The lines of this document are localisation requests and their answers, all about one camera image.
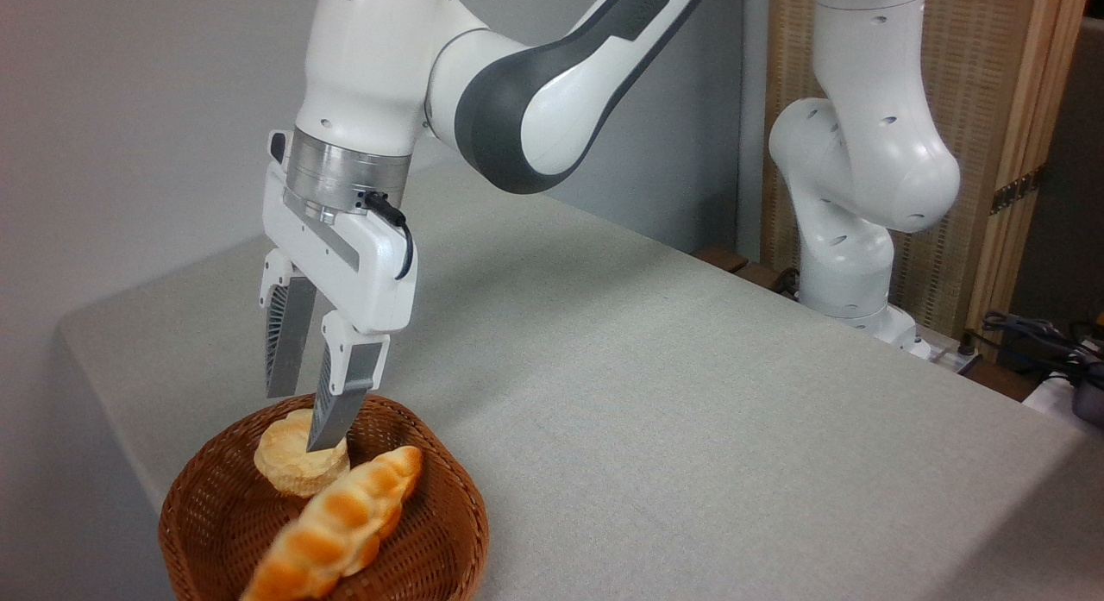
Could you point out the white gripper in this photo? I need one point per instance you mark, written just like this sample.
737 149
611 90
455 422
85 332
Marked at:
366 269

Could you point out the braided golden bread loaf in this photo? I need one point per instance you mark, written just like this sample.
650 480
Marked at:
341 523

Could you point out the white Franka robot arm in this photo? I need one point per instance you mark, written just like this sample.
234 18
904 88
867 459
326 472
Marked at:
871 153

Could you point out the round pale bread roll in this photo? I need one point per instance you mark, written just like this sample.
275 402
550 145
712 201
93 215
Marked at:
285 463

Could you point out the brown woven wicker basket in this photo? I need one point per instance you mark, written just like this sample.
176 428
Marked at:
431 532

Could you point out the grey tablecloth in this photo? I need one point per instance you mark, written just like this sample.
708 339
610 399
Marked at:
690 411

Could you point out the brown wooden board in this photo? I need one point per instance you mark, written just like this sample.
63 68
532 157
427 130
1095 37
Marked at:
733 265

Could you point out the brass screen hinge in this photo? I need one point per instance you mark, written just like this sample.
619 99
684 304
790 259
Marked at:
1018 190

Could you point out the wooden rattan folding screen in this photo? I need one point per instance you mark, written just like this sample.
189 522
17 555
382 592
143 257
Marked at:
992 66

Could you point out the dark grey box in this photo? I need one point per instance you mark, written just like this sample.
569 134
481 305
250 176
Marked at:
1091 394

